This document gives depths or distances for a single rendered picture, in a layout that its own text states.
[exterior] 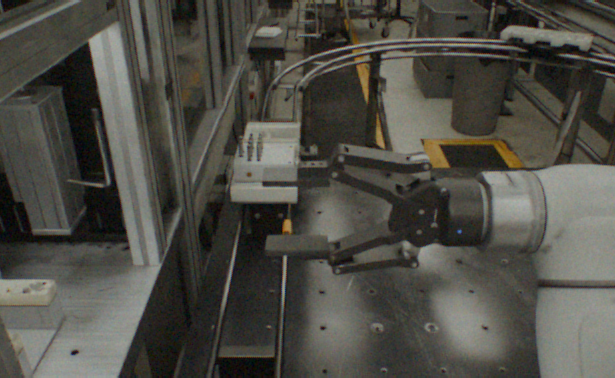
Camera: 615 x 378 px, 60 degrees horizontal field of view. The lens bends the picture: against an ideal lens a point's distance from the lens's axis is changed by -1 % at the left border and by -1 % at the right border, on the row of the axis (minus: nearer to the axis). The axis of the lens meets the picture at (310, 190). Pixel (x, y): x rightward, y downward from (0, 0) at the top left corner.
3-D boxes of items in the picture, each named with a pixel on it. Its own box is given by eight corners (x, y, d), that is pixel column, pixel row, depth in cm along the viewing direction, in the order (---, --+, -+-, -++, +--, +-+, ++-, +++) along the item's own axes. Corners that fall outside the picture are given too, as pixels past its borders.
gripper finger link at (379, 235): (415, 205, 60) (419, 214, 60) (324, 239, 62) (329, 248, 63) (421, 224, 56) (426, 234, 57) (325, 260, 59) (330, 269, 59)
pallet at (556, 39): (497, 52, 242) (501, 29, 237) (505, 45, 252) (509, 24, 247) (583, 64, 225) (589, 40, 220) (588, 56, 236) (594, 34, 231)
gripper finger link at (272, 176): (330, 187, 55) (330, 180, 54) (261, 187, 55) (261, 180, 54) (329, 173, 57) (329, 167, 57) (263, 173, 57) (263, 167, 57)
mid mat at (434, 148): (566, 222, 262) (567, 220, 262) (456, 222, 262) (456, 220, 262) (503, 140, 349) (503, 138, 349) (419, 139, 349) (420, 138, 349)
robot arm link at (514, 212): (520, 156, 60) (468, 156, 60) (553, 197, 52) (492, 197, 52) (506, 224, 64) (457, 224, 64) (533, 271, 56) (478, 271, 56)
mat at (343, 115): (416, 218, 266) (416, 216, 265) (298, 218, 266) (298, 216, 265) (346, 3, 775) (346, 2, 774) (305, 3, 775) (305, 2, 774)
